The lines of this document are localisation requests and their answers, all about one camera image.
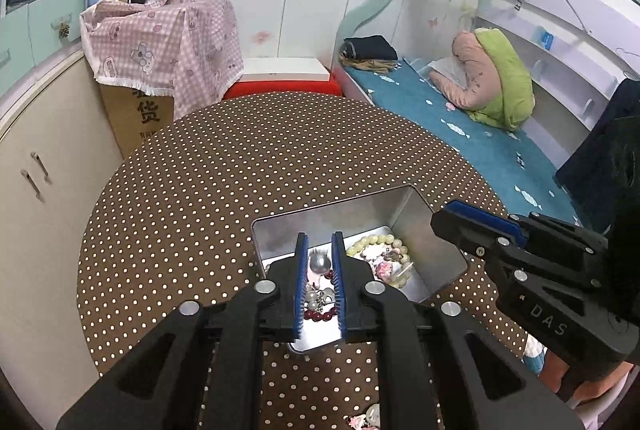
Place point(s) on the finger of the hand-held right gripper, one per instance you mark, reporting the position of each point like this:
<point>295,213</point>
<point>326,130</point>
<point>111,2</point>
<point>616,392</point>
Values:
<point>485,217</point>
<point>460,232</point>

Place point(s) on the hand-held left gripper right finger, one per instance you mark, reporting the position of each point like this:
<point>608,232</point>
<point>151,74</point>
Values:
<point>337,280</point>

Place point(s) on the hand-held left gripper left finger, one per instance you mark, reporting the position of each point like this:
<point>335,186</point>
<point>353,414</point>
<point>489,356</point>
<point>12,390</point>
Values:
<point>301,280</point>

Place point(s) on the grey metal tin box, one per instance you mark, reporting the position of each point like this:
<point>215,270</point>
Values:
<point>440,255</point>

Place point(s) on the pink charm jewelry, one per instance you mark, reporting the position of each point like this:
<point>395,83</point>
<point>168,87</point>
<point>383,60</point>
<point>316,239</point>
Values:
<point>385,269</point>

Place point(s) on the teal bed blanket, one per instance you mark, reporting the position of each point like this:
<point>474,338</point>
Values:
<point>475,150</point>

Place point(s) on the person's pink trousers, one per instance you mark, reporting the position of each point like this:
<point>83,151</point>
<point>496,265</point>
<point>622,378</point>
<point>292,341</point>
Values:
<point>600,395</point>

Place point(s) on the dark hanging garment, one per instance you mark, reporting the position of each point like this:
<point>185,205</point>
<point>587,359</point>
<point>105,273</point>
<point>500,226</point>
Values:
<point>585,160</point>

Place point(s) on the green quilt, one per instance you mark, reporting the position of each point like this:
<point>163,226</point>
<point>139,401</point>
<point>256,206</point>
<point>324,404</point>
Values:
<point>507,80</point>

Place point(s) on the pink bow pearl clip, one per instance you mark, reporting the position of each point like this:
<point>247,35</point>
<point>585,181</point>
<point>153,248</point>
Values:
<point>364,417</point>

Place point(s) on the pink pillow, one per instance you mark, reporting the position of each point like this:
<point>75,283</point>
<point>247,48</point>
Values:
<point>470,65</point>

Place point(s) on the blue card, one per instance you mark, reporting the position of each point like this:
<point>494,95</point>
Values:
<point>545,39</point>

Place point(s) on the folded tan clothes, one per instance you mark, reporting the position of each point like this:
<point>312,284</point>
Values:
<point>370,65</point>

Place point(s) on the red stool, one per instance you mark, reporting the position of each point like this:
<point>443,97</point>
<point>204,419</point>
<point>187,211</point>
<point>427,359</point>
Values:
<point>285,89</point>

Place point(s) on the folded dark clothes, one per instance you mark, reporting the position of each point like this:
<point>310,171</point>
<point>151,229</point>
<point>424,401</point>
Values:
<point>369,47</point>

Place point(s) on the white flat box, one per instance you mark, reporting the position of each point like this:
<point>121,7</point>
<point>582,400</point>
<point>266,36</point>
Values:
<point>282,69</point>

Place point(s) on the cardboard box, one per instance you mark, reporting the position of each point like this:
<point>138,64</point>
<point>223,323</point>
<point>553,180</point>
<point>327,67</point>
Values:
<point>140,120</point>

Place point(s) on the beige cabinet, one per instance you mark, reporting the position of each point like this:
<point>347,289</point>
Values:
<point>40,210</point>

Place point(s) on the pink checked cloth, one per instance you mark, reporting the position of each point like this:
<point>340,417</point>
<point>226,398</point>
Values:
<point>165,45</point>

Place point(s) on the pinecone drawer knob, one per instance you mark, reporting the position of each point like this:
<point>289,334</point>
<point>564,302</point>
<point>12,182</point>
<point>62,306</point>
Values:
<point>63,30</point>

